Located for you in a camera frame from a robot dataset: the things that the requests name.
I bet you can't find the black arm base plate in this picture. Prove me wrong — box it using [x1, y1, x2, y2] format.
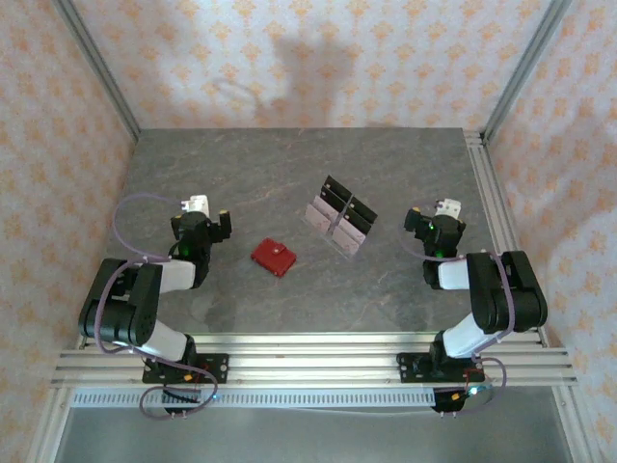
[395, 351, 483, 386]
[142, 353, 230, 386]

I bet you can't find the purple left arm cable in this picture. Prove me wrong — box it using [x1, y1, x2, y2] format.
[94, 192, 219, 420]

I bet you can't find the aluminium frame post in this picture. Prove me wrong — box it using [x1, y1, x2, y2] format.
[51, 0, 142, 142]
[480, 0, 574, 142]

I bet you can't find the white slotted cable duct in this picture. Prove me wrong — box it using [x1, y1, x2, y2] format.
[70, 389, 438, 407]

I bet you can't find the clear acrylic card stand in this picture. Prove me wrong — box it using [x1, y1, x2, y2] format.
[301, 173, 381, 258]

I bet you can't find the grey metal lower panel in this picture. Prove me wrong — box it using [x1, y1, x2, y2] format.
[57, 407, 575, 463]

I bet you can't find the aluminium side rail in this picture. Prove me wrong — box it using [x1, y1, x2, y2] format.
[463, 128, 550, 348]

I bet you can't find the black electronics board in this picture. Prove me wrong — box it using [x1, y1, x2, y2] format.
[161, 388, 202, 417]
[431, 385, 496, 417]

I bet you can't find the wide aluminium base rail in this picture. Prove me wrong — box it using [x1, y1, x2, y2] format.
[50, 331, 578, 388]

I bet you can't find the aluminium frame leg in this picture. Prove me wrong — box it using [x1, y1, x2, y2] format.
[31, 385, 73, 463]
[551, 385, 589, 463]

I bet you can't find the red leather card holder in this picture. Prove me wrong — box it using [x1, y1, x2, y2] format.
[250, 237, 298, 279]

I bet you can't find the pink credit card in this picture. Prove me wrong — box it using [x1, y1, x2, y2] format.
[330, 225, 363, 255]
[335, 215, 370, 246]
[303, 203, 339, 236]
[311, 194, 346, 222]

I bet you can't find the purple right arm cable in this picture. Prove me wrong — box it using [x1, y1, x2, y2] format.
[400, 200, 518, 417]

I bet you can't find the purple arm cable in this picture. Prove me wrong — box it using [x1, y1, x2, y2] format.
[400, 200, 518, 417]
[94, 192, 219, 420]

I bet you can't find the black credit card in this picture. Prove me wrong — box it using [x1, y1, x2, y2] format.
[323, 174, 356, 204]
[348, 194, 381, 226]
[343, 204, 376, 236]
[317, 184, 351, 213]

